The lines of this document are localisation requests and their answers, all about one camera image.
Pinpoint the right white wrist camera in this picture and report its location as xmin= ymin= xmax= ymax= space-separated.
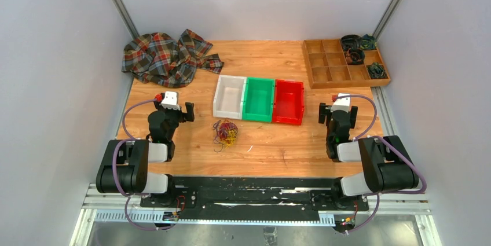
xmin=331 ymin=93 xmax=350 ymax=112

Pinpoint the aluminium frame rail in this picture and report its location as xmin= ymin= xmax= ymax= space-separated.
xmin=69 ymin=185 xmax=442 ymax=245

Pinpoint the green plastic bin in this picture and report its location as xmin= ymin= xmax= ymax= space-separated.
xmin=242 ymin=77 xmax=275 ymax=123

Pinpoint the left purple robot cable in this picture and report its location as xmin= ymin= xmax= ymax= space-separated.
xmin=112 ymin=98 xmax=181 ymax=232

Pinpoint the dark coil middle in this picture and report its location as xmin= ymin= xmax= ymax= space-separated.
xmin=345 ymin=48 xmax=365 ymax=65

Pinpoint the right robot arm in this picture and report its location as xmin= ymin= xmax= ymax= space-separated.
xmin=318 ymin=103 xmax=420 ymax=210

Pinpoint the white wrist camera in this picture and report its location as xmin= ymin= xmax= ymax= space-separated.
xmin=331 ymin=93 xmax=350 ymax=112
xmin=160 ymin=91 xmax=181 ymax=111

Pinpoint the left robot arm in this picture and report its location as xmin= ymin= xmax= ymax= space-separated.
xmin=96 ymin=98 xmax=195 ymax=207

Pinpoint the plaid cloth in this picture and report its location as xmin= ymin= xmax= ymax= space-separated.
xmin=121 ymin=29 xmax=224 ymax=88

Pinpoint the red plastic bin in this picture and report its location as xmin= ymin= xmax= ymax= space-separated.
xmin=272 ymin=79 xmax=305 ymax=126

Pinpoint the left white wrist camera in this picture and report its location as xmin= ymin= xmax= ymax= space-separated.
xmin=160 ymin=91 xmax=181 ymax=111

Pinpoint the green coil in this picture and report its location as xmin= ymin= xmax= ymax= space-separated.
xmin=367 ymin=62 xmax=388 ymax=79
xmin=360 ymin=34 xmax=377 ymax=50

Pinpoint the wooden compartment tray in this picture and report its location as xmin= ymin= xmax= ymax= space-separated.
xmin=302 ymin=39 xmax=391 ymax=89

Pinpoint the white plastic bin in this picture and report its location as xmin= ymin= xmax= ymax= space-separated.
xmin=212 ymin=75 xmax=247 ymax=120

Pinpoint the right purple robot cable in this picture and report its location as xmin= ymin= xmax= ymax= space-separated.
xmin=334 ymin=94 xmax=428 ymax=234

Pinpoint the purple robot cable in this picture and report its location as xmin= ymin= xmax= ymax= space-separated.
xmin=112 ymin=98 xmax=181 ymax=232
xmin=334 ymin=94 xmax=428 ymax=234

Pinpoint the coloured cable pile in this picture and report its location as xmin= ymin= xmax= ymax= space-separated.
xmin=212 ymin=119 xmax=239 ymax=153

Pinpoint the green coil top right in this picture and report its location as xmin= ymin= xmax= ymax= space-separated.
xmin=360 ymin=34 xmax=377 ymax=50

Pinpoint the black coil top left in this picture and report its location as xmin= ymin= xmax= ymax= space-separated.
xmin=340 ymin=34 xmax=362 ymax=52

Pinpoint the green coil lower right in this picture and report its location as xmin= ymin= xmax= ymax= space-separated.
xmin=367 ymin=62 xmax=388 ymax=79

